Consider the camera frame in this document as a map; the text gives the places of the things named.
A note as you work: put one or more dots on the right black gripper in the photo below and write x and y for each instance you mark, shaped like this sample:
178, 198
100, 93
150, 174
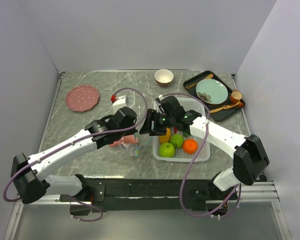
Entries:
152, 114

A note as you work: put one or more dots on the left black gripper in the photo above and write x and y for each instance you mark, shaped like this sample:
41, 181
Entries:
132, 131

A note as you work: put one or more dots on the clear zip bag blue zipper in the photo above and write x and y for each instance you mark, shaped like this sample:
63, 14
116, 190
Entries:
134, 149

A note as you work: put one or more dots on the watermelon slice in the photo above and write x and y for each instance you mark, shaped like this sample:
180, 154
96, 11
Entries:
129, 139

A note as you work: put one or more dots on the yellow mango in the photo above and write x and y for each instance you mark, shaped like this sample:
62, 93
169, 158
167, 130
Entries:
166, 137

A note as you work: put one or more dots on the light green wrinkled fruit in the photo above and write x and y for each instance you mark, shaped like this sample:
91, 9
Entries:
176, 140

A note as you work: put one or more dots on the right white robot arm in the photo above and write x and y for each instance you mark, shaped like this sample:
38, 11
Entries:
248, 153

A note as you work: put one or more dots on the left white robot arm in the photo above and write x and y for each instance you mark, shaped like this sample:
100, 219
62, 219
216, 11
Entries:
32, 175

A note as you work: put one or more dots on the green apple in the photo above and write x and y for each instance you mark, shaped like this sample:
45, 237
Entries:
166, 150

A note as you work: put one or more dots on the orange fruit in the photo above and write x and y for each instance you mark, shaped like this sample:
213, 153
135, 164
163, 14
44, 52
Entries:
190, 146

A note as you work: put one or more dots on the pink dotted plate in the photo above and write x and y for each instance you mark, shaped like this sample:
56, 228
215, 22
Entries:
82, 98

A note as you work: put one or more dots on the white and red bowl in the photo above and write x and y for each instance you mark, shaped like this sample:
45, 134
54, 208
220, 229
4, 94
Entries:
163, 77

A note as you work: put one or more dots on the white plastic basket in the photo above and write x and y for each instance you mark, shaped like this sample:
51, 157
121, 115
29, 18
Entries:
180, 155

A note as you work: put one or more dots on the light green plate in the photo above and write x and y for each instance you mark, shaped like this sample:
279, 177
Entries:
211, 91

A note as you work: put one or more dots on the wooden spoon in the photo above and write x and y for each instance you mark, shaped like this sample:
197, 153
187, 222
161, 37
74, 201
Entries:
229, 106

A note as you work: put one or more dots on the orange cup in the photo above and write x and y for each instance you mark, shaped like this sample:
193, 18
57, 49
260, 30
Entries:
235, 96

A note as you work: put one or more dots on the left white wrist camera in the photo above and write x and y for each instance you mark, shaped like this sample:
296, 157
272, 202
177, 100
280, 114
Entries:
120, 102

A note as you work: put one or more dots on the aluminium rail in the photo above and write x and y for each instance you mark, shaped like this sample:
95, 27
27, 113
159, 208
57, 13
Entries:
258, 192

